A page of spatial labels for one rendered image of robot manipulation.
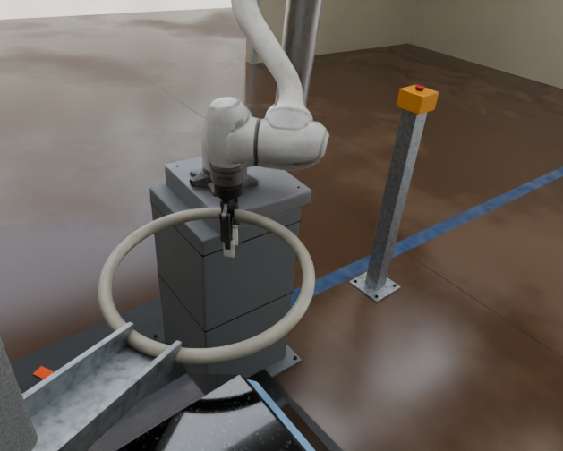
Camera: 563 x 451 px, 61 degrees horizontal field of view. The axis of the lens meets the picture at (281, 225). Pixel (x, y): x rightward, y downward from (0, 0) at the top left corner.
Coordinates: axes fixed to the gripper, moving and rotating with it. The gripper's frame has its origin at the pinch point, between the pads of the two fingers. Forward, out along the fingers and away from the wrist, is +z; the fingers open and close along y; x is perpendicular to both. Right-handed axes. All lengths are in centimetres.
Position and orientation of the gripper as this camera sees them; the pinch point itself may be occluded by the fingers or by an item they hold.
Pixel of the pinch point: (230, 242)
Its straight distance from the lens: 133.9
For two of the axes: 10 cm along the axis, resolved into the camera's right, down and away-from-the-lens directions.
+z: -0.3, 8.0, 6.0
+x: 9.9, 1.1, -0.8
